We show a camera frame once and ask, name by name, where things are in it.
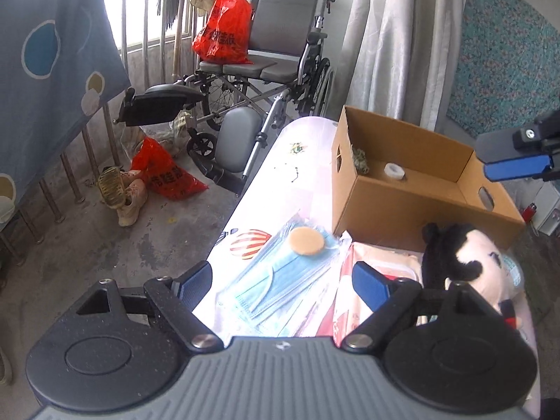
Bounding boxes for clear bag of clutter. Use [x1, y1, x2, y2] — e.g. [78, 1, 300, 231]
[120, 111, 193, 158]

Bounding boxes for brown cardboard box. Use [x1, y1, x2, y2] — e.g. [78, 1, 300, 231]
[331, 105, 526, 252]

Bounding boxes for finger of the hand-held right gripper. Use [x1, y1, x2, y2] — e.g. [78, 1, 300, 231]
[475, 111, 560, 163]
[483, 153, 560, 183]

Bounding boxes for blue face mask pack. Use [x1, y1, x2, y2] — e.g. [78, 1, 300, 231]
[216, 216, 346, 337]

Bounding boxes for white plastic container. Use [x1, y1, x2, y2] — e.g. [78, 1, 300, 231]
[536, 181, 560, 235]

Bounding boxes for wooden stick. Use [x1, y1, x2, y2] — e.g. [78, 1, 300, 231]
[172, 0, 190, 80]

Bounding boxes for teal floral cloth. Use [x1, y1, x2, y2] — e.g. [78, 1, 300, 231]
[446, 0, 560, 138]

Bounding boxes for black-haired plush doll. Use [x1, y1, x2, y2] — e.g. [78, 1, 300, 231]
[421, 222, 526, 329]

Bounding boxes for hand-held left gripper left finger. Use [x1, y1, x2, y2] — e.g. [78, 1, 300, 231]
[65, 261, 224, 353]

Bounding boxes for metal railing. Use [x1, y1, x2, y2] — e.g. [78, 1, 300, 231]
[0, 0, 206, 267]

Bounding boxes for grey curtain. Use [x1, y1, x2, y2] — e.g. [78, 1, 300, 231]
[339, 0, 475, 134]

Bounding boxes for dark hanging scarf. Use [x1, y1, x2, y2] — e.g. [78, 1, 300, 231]
[155, 0, 184, 31]

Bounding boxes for grey wheelchair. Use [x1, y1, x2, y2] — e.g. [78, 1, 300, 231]
[113, 0, 335, 195]

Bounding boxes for round beige powder puff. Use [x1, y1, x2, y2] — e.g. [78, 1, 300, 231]
[285, 226, 327, 255]

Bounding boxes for crumpled red plastic bag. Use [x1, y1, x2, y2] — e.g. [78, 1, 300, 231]
[131, 136, 210, 201]

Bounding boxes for small greenish bundle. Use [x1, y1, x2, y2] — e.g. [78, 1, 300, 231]
[352, 146, 372, 176]

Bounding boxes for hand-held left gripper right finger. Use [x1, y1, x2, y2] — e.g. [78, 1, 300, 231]
[340, 261, 504, 353]

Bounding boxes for large red plastic bag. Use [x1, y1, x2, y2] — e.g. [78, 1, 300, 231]
[191, 0, 254, 65]

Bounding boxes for grey-blue blanket with circles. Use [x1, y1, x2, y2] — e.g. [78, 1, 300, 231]
[0, 0, 132, 224]

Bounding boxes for pink tissue pack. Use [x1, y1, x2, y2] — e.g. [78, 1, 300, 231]
[332, 241, 423, 346]

